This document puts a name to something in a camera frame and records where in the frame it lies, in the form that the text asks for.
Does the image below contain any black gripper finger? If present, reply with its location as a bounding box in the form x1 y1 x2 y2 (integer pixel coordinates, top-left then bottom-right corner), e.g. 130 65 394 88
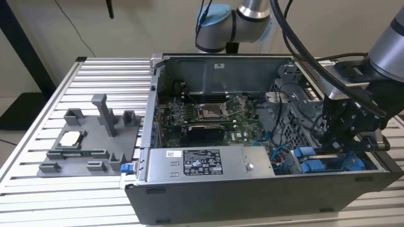
356 131 392 152
318 98 348 152

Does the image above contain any hard disk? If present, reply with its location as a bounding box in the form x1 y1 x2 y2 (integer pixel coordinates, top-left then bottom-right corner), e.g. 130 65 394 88
290 146 348 173

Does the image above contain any blue disk bay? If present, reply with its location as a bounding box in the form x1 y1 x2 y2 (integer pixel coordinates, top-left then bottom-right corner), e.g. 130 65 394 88
344 152 367 171

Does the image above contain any grey metal drive cage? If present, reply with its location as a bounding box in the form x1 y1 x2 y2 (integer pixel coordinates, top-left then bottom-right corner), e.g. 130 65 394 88
264 78 327 148

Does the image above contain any green motherboard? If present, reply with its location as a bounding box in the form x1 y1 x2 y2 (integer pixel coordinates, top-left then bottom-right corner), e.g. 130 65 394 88
158 94 267 148

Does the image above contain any metal socket cover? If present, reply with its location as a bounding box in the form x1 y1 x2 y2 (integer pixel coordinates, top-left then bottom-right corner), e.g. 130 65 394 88
222 98 248 117

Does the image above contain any CPU socket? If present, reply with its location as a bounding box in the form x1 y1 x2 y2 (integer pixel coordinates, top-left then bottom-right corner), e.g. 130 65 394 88
196 103 226 120

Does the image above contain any black graphics card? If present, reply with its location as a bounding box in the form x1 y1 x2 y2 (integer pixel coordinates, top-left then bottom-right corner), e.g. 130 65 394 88
186 124 228 147

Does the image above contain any black open PC case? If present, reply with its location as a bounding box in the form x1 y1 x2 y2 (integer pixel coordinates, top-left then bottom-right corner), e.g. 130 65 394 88
124 53 404 225

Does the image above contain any thin metal locking lever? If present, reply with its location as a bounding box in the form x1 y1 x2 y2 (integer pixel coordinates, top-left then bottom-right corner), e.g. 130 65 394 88
182 91 202 105

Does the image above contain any silver power supply unit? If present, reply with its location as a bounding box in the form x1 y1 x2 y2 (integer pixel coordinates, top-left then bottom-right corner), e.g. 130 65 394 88
146 145 276 183

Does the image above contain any grey parts rack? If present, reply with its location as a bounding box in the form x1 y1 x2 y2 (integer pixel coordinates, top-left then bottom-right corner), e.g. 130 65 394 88
36 94 147 177

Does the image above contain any green RAM stick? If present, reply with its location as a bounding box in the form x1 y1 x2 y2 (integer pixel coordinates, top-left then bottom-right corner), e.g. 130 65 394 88
60 150 106 158

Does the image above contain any silver CPU chip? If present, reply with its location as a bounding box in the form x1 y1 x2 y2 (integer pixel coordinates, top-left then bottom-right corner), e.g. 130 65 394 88
59 131 87 148

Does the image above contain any black antenna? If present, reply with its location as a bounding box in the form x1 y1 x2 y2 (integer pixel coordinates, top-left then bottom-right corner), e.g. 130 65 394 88
104 0 116 19

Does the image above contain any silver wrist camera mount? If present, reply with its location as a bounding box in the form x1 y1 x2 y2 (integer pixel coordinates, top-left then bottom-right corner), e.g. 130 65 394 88
324 59 371 100

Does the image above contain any black disk wire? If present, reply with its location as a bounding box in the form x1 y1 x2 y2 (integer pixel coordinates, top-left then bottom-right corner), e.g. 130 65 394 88
271 83 316 148

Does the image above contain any blue disk wire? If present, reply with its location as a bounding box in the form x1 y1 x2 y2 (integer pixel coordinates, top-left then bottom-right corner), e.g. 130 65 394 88
254 131 294 167

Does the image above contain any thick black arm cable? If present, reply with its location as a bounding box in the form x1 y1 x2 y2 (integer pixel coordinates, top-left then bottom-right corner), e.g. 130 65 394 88
271 0 388 117

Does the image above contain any thin arm cable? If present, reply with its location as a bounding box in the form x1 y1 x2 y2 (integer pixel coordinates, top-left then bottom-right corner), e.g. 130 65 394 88
195 0 214 49

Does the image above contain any thin black wall cable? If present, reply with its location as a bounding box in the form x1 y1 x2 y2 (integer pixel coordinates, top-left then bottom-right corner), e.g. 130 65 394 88
54 0 96 58

